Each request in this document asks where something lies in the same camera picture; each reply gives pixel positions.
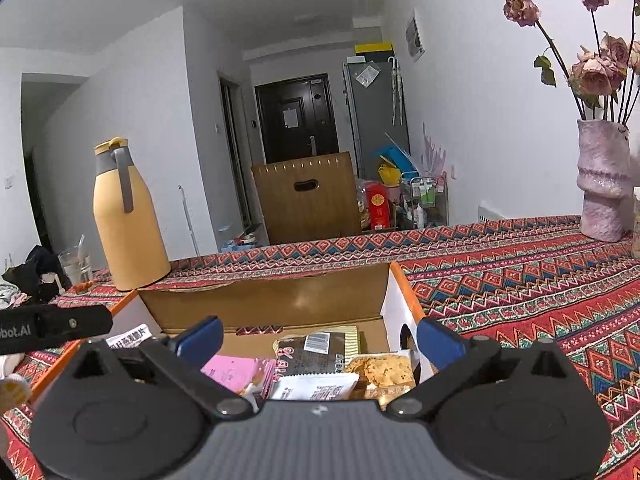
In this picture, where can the blue floor clutter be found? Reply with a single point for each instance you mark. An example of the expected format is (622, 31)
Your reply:
(235, 245)

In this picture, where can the clothes pile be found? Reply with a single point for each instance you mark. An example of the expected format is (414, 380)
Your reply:
(7, 295)

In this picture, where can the brown chair back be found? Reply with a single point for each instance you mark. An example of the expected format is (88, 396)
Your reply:
(300, 215)

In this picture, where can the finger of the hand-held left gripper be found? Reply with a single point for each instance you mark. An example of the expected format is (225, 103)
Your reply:
(75, 321)

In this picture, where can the grey refrigerator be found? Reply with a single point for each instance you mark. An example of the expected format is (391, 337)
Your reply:
(375, 125)

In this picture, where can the yellow box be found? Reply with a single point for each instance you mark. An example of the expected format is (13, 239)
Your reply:
(375, 49)

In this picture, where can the red gift box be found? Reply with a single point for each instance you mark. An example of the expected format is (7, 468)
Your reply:
(377, 207)

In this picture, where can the glass cup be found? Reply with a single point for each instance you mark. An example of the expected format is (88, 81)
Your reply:
(77, 270)

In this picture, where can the dark barcode snack packet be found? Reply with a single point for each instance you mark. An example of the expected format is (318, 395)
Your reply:
(315, 350)

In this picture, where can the dark door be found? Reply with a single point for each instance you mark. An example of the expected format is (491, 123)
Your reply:
(272, 135)

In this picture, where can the dried pink roses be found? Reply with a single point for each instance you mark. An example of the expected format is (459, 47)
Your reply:
(592, 72)

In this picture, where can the red patterned tablecloth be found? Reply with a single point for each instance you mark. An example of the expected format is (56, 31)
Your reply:
(525, 290)

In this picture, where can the pink ceramic vase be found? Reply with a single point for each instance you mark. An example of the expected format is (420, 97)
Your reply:
(602, 185)

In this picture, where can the blue plastic item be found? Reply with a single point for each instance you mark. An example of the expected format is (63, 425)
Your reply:
(395, 157)

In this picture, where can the clear plastic bag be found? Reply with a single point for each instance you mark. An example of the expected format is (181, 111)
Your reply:
(366, 76)

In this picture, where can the black bag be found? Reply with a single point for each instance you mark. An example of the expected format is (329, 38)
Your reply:
(35, 270)

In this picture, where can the white radiator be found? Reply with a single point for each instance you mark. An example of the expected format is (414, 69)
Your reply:
(490, 212)

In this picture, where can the white folded umbrella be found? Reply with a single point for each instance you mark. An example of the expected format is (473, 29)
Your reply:
(397, 95)

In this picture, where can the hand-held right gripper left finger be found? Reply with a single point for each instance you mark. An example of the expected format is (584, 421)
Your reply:
(202, 337)

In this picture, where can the white door notice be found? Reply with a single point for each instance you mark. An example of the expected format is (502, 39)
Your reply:
(291, 117)

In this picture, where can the white wall panel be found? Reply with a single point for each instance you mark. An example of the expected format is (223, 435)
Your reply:
(415, 35)

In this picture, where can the white snack packet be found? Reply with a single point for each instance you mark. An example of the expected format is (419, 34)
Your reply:
(315, 387)

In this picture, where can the pink snack packet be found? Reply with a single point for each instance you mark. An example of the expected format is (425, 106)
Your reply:
(235, 372)

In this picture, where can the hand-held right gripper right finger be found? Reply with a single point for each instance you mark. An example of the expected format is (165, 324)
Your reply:
(440, 342)

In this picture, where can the orange cardboard box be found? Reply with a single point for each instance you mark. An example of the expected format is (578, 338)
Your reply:
(300, 300)

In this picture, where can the yellow bag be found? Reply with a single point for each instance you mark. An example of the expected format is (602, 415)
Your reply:
(389, 175)

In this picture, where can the yellow thermos jug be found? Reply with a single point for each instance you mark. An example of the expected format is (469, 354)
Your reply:
(130, 240)

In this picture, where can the gold cookie snack packet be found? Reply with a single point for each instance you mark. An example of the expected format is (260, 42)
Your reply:
(382, 370)
(129, 336)

